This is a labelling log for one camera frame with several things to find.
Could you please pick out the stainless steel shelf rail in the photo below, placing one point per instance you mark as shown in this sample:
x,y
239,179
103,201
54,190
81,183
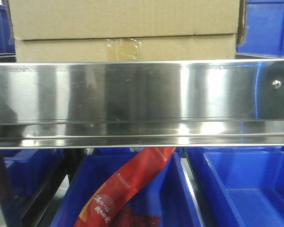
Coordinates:
x,y
141,104

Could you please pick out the blue bin upper right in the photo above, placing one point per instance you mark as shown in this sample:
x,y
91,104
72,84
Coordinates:
x,y
264,28

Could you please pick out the blue plastic bin centre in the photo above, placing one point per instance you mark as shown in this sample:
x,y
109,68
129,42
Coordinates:
x,y
164,202

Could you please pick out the blue plastic bin right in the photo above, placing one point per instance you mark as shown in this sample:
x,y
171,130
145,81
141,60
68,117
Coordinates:
x,y
243,187

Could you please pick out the blue bin upper left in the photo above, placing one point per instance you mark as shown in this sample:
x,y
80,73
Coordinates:
x,y
6,45

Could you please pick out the red snack bag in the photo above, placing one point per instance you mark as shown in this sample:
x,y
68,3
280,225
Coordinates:
x,y
122,185

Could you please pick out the blue plastic bin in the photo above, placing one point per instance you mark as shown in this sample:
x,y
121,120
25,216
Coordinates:
x,y
243,187
164,202
28,167

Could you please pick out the blue plastic bin lower left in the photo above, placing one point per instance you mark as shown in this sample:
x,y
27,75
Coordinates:
x,y
28,167

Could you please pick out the shelf rail screw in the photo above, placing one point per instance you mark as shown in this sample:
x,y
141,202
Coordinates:
x,y
276,84

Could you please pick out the brown cardboard carton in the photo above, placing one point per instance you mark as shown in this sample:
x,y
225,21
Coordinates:
x,y
126,30

